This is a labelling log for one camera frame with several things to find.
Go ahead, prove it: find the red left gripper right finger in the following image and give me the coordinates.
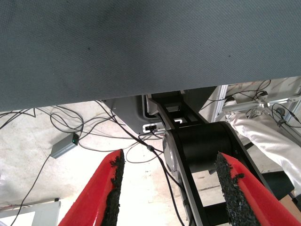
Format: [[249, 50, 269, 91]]
[[215, 152, 301, 226]]

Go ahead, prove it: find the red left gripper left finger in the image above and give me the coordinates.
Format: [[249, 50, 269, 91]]
[[58, 148, 125, 226]]

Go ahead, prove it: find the grey robot base cover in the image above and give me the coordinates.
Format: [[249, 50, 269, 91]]
[[102, 94, 166, 137]]

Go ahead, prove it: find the brown cardboard piece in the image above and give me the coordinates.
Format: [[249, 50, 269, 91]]
[[279, 193, 301, 212]]

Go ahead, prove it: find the grey power box green light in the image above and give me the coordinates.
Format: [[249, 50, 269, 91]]
[[50, 133, 79, 159]]

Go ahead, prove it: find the light grey floor box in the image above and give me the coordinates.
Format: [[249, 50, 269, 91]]
[[0, 200, 62, 226]]

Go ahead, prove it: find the dark grey table cloth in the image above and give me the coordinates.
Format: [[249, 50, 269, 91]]
[[0, 0, 301, 113]]

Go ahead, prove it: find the thin black power box cable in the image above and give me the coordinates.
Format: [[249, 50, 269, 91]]
[[14, 154, 52, 226]]

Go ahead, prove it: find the thick black ferrite cable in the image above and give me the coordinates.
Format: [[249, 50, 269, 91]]
[[138, 130, 189, 226]]

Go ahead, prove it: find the thin black floor cable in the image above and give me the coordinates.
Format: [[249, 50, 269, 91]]
[[50, 105, 142, 153]]

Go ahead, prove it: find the aluminium profile frame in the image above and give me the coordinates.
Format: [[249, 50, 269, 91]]
[[213, 77, 301, 132]]

